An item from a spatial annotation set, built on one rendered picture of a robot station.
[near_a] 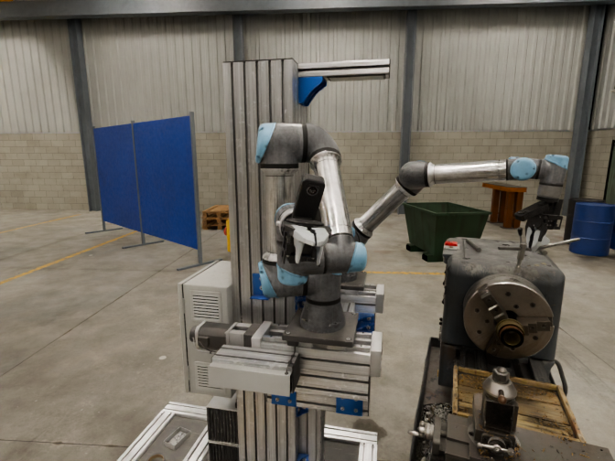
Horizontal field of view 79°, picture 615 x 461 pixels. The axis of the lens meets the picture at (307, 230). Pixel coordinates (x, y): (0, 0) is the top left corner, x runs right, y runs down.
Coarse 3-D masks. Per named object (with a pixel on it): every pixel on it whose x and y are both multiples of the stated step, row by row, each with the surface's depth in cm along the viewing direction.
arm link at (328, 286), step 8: (312, 280) 115; (320, 280) 116; (328, 280) 116; (336, 280) 118; (304, 288) 116; (312, 288) 116; (320, 288) 116; (328, 288) 117; (336, 288) 118; (312, 296) 118; (320, 296) 117; (328, 296) 117; (336, 296) 119
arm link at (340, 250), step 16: (320, 128) 109; (320, 144) 107; (336, 144) 109; (320, 160) 105; (336, 160) 106; (320, 176) 103; (336, 176) 102; (336, 192) 99; (320, 208) 100; (336, 208) 97; (336, 224) 94; (336, 240) 92; (352, 240) 93; (336, 256) 89; (352, 256) 90; (336, 272) 91; (352, 272) 93
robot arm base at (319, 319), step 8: (312, 304) 119; (320, 304) 118; (328, 304) 118; (336, 304) 119; (304, 312) 122; (312, 312) 119; (320, 312) 118; (328, 312) 118; (336, 312) 119; (304, 320) 121; (312, 320) 118; (320, 320) 117; (328, 320) 117; (336, 320) 120; (344, 320) 122; (312, 328) 118; (320, 328) 117; (328, 328) 117; (336, 328) 118
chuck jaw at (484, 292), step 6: (480, 288) 149; (486, 288) 145; (480, 294) 147; (486, 294) 144; (486, 300) 142; (492, 300) 141; (492, 306) 141; (498, 306) 139; (492, 312) 140; (498, 312) 140; (504, 312) 141; (498, 318) 138; (504, 318) 137
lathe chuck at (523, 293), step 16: (496, 288) 144; (512, 288) 142; (528, 288) 140; (464, 304) 154; (480, 304) 147; (512, 304) 143; (528, 304) 141; (544, 304) 139; (464, 320) 151; (480, 320) 148; (480, 336) 149; (528, 336) 143; (544, 336) 141; (512, 352) 146; (528, 352) 144
